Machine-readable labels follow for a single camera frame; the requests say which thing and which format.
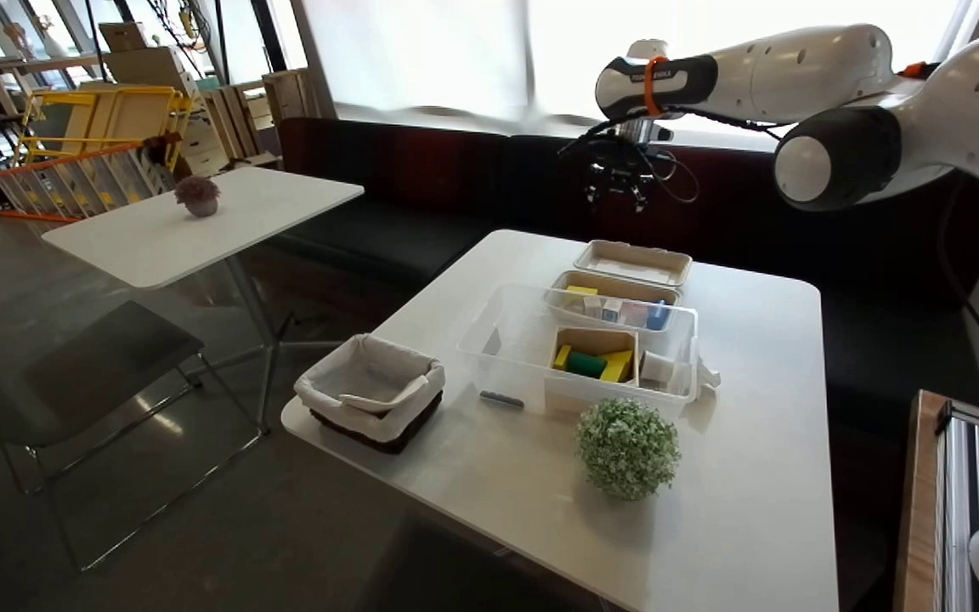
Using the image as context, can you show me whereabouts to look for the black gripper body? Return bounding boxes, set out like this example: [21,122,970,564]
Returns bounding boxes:
[591,134,658,193]

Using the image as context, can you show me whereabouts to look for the beige clamshell carton box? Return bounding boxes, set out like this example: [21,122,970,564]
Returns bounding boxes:
[539,236,697,334]

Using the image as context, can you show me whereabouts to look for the small white open box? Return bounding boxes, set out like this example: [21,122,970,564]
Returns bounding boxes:
[539,324,641,424]

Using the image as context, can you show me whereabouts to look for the green toy block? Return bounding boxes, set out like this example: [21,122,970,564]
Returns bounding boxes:
[565,350,612,380]

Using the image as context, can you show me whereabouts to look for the clear plastic storage bin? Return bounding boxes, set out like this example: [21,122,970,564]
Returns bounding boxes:
[466,283,705,424]

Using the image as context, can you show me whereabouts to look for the dark upholstered bench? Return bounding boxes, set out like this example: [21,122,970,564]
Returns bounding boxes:
[271,112,979,376]

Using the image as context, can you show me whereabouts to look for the small green potted plant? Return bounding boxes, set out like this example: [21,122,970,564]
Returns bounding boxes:
[574,399,684,502]

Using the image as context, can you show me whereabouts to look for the grey basket white liner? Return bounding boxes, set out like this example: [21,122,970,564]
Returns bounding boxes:
[293,334,447,460]

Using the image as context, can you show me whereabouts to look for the wooden crates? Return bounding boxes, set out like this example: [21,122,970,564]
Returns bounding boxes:
[198,63,325,172]

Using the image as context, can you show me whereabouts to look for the white side table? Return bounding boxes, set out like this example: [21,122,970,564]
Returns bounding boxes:
[41,164,366,439]

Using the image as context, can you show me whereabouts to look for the brown round pot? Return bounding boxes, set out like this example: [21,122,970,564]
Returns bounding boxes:
[174,171,224,222]

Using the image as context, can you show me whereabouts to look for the yellow metal rack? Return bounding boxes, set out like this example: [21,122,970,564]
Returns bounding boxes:
[15,80,198,164]

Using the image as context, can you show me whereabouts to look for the orange slatted rack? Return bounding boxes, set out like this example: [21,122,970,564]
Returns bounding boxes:
[0,140,180,231]

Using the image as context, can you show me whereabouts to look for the dark metal frame chair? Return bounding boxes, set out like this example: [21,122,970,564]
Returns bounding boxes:
[0,295,211,576]

